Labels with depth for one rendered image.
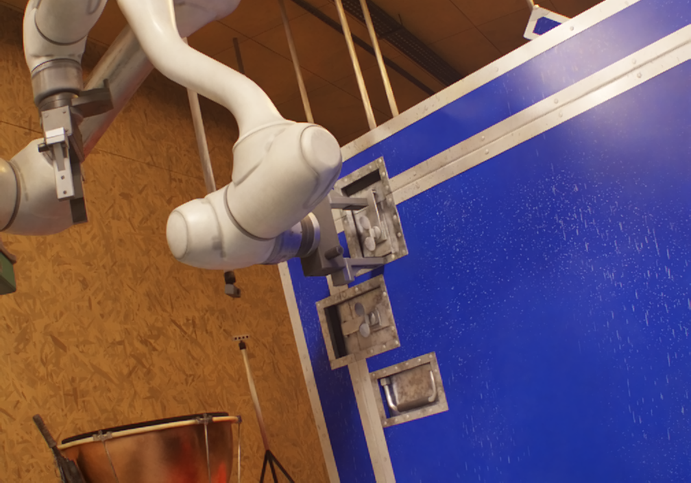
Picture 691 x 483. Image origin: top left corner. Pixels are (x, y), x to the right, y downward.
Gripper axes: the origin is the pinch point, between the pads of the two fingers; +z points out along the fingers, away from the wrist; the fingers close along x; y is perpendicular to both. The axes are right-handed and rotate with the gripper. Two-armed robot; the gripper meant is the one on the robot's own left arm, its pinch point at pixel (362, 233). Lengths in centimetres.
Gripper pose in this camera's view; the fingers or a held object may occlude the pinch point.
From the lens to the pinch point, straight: 160.6
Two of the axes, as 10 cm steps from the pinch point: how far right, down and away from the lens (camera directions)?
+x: -2.3, -9.4, 2.5
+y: 6.6, -3.4, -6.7
